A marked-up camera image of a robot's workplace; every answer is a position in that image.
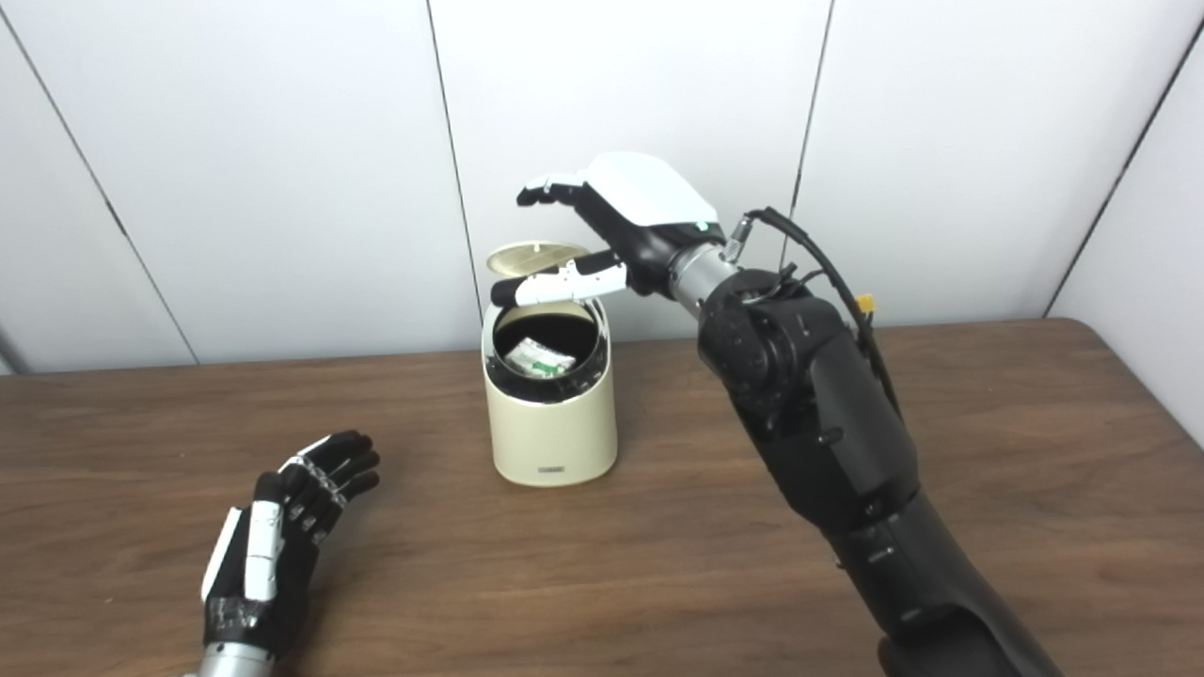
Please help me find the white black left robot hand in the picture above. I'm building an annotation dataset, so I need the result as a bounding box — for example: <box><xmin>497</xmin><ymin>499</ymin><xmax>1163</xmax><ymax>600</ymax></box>
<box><xmin>201</xmin><ymin>431</ymin><xmax>382</xmax><ymax>655</ymax></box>

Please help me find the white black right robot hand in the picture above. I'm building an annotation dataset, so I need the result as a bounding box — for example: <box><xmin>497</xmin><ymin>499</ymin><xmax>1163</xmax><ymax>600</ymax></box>
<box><xmin>491</xmin><ymin>152</ymin><xmax>727</xmax><ymax>307</ymax></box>

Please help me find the round cream bin lid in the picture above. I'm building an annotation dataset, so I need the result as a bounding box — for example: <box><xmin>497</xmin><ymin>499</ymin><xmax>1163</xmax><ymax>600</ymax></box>
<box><xmin>487</xmin><ymin>242</ymin><xmax>592</xmax><ymax>280</ymax></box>

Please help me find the green white milk carton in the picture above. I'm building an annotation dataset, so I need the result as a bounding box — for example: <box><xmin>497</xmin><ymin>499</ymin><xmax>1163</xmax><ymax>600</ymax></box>
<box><xmin>508</xmin><ymin>337</ymin><xmax>577</xmax><ymax>380</ymax></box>

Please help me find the cream-colored desktop bin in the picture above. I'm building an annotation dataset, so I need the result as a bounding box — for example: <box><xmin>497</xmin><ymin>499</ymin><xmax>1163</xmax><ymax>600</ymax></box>
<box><xmin>481</xmin><ymin>296</ymin><xmax>619</xmax><ymax>488</ymax></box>

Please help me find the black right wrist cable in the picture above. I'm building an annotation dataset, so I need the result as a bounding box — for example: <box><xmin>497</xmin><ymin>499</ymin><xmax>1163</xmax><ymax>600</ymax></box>
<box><xmin>722</xmin><ymin>207</ymin><xmax>904</xmax><ymax>417</ymax></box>

